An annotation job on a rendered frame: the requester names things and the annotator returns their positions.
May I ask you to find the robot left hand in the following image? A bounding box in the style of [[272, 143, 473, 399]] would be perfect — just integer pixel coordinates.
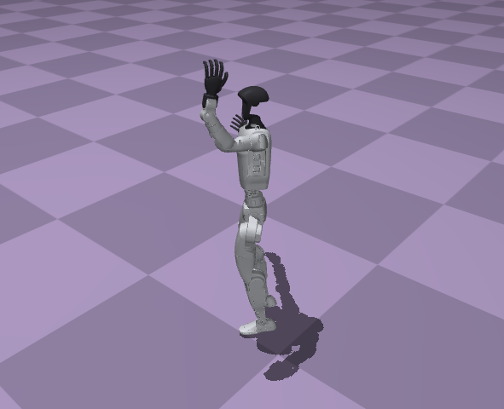
[[202, 59, 228, 108]]

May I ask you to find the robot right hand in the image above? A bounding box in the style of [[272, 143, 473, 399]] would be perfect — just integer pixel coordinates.
[[230, 114, 247, 132]]

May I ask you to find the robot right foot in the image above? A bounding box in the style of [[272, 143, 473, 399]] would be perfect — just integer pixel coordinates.
[[248, 295, 277, 307]]

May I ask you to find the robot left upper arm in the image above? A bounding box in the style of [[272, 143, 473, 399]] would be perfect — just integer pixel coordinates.
[[214, 133, 268, 153]]

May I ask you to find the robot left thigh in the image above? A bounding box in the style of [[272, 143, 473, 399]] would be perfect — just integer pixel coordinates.
[[235, 216, 266, 286]]

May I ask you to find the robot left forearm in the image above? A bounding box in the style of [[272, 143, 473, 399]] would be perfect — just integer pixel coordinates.
[[200, 98, 235, 149]]

